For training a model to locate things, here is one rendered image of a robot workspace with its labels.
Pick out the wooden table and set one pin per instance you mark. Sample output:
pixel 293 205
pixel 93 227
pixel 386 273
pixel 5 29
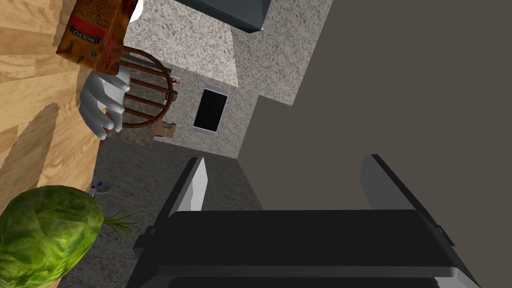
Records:
pixel 36 104

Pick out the white glove-shaped object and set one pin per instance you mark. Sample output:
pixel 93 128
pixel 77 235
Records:
pixel 104 102

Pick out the dark grey cabinet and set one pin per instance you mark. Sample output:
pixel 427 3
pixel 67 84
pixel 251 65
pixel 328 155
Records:
pixel 236 12

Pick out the green lettuce head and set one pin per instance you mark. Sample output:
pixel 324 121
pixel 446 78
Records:
pixel 44 236

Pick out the small cardboard box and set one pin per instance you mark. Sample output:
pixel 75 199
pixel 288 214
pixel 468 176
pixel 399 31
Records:
pixel 165 130

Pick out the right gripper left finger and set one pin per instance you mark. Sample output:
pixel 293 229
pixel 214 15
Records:
pixel 196 188

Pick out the orange bread bag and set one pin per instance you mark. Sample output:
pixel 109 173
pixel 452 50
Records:
pixel 94 34

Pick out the black framed wall panel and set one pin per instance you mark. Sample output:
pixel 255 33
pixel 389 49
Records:
pixel 210 109

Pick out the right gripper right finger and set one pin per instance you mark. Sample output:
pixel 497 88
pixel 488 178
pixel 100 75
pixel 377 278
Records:
pixel 384 188

